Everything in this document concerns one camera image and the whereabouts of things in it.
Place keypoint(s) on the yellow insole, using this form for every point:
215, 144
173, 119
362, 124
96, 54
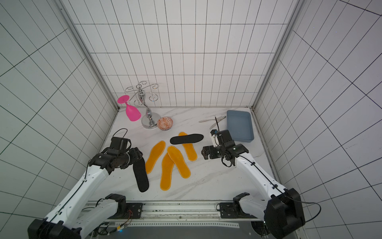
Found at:
155, 153
178, 159
167, 169
189, 149

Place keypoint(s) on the blue storage box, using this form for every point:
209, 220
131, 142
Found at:
239, 125

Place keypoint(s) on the aluminium mounting rail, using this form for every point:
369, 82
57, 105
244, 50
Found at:
183, 213

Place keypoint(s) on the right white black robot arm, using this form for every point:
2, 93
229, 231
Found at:
280, 209

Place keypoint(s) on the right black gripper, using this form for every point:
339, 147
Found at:
207, 152

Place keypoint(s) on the pink plastic wine glass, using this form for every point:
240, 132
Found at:
132, 112

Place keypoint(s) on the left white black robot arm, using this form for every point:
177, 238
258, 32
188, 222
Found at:
65, 221

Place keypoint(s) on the black insole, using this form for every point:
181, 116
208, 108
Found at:
141, 175
186, 139

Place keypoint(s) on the silver metal glass rack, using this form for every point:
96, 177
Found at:
149, 121

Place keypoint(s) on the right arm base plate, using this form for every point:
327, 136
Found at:
229, 210

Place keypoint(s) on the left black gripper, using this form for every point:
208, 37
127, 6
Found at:
136, 154

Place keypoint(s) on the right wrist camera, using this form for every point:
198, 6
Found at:
214, 137

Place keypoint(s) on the yellow insole bottom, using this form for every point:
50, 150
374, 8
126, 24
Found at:
167, 169

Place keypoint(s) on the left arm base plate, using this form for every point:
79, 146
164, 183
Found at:
129, 211

